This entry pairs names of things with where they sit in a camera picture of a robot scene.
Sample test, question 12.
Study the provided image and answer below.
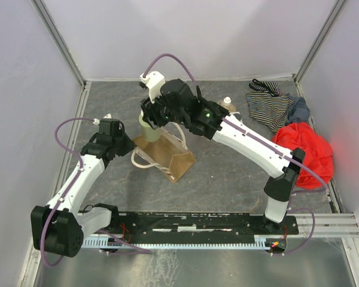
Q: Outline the cream cap bottle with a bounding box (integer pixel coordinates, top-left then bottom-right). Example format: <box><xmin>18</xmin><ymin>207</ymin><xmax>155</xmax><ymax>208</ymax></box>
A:
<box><xmin>138</xmin><ymin>111</ymin><xmax>162</xmax><ymax>142</ymax></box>

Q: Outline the clear bottle white cap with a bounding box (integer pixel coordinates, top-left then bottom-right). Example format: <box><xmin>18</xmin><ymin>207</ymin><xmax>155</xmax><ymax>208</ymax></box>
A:
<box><xmin>217</xmin><ymin>96</ymin><xmax>237</xmax><ymax>114</ymax></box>

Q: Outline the canvas tote bag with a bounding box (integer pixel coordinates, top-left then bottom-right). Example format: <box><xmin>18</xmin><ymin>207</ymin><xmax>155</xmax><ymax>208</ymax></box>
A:
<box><xmin>131</xmin><ymin>123</ymin><xmax>196</xmax><ymax>183</ymax></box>

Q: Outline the striped dark garment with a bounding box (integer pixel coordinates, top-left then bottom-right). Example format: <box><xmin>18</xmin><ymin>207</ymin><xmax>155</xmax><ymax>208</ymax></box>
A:
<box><xmin>249</xmin><ymin>79</ymin><xmax>284</xmax><ymax>97</ymax></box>

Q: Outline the striped shirt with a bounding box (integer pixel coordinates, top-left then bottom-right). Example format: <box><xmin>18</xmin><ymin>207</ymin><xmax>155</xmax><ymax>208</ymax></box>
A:
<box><xmin>246</xmin><ymin>92</ymin><xmax>293</xmax><ymax>133</ymax></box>

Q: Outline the blue-grey cloth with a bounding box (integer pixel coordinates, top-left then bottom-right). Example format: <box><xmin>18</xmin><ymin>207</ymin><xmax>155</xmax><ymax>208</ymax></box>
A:
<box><xmin>286</xmin><ymin>96</ymin><xmax>311</xmax><ymax>125</ymax></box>

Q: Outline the white bottle black cap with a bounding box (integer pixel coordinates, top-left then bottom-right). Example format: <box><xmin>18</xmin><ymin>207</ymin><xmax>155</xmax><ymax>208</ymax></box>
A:
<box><xmin>231</xmin><ymin>112</ymin><xmax>242</xmax><ymax>122</ymax></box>

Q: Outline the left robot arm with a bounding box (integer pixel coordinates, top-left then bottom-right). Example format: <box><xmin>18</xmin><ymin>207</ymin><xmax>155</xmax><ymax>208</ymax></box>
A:
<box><xmin>31</xmin><ymin>117</ymin><xmax>136</xmax><ymax>258</ymax></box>

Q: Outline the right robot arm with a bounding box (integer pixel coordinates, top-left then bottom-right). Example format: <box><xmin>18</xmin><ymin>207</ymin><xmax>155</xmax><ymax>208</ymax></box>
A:
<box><xmin>139</xmin><ymin>74</ymin><xmax>305</xmax><ymax>224</ymax></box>

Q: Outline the red cloth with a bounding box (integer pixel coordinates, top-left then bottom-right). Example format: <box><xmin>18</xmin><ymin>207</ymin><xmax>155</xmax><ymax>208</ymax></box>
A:
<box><xmin>272</xmin><ymin>123</ymin><xmax>334</xmax><ymax>184</ymax></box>

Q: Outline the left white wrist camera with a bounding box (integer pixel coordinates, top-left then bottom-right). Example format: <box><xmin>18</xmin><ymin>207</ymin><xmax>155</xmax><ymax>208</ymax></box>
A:
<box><xmin>93</xmin><ymin>113</ymin><xmax>112</xmax><ymax>126</ymax></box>

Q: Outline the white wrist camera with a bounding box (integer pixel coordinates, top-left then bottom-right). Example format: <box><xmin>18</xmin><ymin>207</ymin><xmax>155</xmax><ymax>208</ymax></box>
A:
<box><xmin>139</xmin><ymin>71</ymin><xmax>165</xmax><ymax>103</ymax></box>
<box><xmin>93</xmin><ymin>113</ymin><xmax>112</xmax><ymax>126</ymax></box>

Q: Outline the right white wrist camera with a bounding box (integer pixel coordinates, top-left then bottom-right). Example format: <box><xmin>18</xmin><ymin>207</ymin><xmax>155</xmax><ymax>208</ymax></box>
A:
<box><xmin>139</xmin><ymin>71</ymin><xmax>165</xmax><ymax>103</ymax></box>

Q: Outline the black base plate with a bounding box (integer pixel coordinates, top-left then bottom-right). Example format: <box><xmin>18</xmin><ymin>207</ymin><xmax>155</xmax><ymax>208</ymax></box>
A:
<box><xmin>103</xmin><ymin>212</ymin><xmax>299</xmax><ymax>245</ymax></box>

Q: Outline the blue cable duct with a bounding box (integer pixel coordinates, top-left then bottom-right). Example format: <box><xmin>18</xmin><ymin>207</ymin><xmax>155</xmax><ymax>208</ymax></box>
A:
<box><xmin>82</xmin><ymin>235</ymin><xmax>270</xmax><ymax>250</ymax></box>

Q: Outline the aluminium frame rail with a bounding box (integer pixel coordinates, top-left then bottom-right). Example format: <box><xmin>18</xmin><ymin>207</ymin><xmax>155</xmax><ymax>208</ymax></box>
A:
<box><xmin>74</xmin><ymin>211</ymin><xmax>359</xmax><ymax>239</ymax></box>

